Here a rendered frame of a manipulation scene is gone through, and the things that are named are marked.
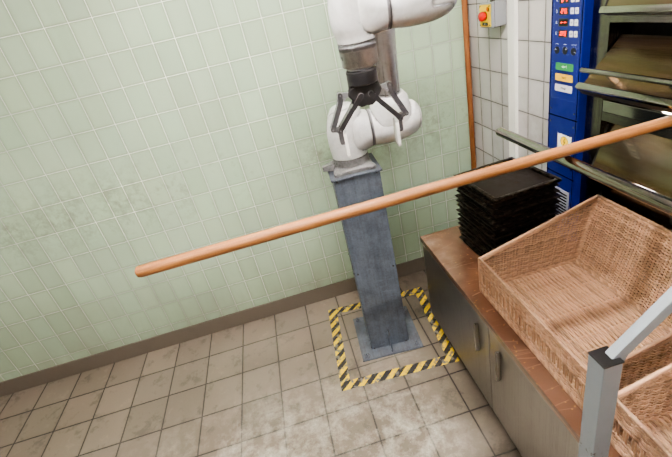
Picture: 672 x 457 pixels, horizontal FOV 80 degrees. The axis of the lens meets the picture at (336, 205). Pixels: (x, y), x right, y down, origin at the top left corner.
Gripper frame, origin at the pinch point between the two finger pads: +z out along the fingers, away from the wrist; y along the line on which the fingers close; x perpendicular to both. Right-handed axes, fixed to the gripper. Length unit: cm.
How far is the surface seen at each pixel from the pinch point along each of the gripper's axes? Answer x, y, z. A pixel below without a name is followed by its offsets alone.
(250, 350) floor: -74, 77, 132
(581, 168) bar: 15, -48, 12
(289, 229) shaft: 14.5, 25.6, 10.4
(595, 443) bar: 53, -28, 56
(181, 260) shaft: 16, 52, 11
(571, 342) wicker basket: 18, -48, 70
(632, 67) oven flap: -11, -80, -1
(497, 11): -79, -74, -16
